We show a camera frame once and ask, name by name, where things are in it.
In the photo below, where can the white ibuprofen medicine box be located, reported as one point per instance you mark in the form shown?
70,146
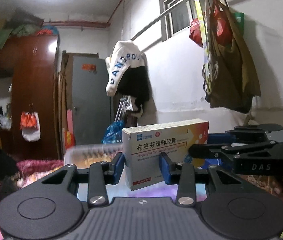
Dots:
142,145

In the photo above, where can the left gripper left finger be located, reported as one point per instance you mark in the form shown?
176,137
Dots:
101,174

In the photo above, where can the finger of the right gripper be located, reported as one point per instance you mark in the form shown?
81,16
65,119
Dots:
210,151
250,134

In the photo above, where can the pink floral bedding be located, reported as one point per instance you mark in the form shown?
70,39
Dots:
29,167

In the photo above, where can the olive green hanging bag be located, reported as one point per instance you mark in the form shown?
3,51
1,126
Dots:
233,80

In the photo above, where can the blue plastic bag by door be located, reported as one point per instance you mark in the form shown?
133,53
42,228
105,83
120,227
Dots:
113,133

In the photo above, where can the dark red wooden wardrobe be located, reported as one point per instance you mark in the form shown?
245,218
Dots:
31,61

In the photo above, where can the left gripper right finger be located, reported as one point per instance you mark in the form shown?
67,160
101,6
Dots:
181,174

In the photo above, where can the orange white bag on wardrobe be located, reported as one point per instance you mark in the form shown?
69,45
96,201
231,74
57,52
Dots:
30,126

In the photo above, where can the metal clothes rail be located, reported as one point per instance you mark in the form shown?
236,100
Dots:
162,15

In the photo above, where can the red plastic hanging bag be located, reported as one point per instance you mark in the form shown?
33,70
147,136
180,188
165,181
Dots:
219,24

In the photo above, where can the grey metal door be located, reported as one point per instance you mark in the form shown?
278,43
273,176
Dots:
91,106

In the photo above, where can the clear plastic slotted basket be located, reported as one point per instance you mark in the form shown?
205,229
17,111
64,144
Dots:
85,155

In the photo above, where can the black hanging garment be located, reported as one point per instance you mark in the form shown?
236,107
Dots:
134,82

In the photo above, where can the window with grey frame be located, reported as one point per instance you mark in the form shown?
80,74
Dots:
178,19

